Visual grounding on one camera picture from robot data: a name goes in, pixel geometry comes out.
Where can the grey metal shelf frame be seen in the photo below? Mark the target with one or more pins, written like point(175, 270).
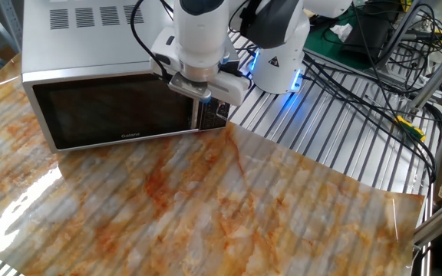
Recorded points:
point(8, 19)

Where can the black rectangular box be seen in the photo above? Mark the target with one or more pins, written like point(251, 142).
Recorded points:
point(367, 34)

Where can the grey metal stand leg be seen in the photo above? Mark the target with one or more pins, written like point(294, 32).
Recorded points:
point(399, 38)

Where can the white crumpled paper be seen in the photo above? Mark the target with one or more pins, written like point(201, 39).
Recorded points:
point(341, 31)

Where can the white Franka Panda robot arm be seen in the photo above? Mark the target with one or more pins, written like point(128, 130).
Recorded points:
point(202, 30)

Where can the silver Galanz microwave oven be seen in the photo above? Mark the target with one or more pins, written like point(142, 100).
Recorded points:
point(90, 46)

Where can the white Franka Hand gripper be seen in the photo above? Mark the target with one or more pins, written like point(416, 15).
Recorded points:
point(232, 90)

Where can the silver camera module blue end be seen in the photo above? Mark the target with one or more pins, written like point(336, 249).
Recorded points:
point(188, 87)

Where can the orange marble pattern mat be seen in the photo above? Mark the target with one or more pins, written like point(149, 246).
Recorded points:
point(205, 211)

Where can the black glass microwave door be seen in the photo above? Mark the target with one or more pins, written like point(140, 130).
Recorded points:
point(109, 111)

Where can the green desk mat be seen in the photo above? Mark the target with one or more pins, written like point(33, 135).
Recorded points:
point(320, 42)

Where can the slanted aluminium frame post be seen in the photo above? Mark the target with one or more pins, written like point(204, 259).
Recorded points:
point(436, 76)

